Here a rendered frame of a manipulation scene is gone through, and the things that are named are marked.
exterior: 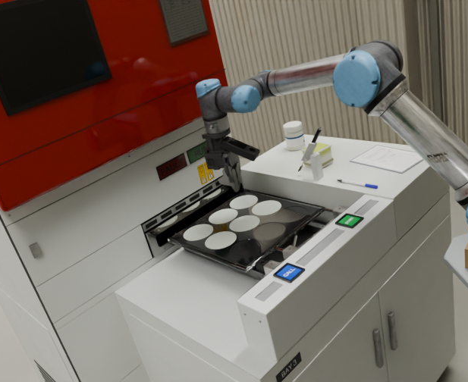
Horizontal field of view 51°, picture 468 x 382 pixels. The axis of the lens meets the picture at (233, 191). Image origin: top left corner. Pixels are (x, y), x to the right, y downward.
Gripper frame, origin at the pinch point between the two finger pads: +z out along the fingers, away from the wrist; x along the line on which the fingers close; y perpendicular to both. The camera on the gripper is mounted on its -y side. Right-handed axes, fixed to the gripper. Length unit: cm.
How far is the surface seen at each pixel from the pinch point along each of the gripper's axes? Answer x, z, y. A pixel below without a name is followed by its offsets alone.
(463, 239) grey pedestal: 0, 18, -65
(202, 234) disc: 12.0, 10.2, 10.5
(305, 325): 42, 16, -30
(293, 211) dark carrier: -2.6, 10.2, -15.9
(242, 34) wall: -249, -10, 90
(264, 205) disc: -6.2, 10.2, -4.8
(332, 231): 18.7, 4.2, -33.6
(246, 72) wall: -250, 20, 94
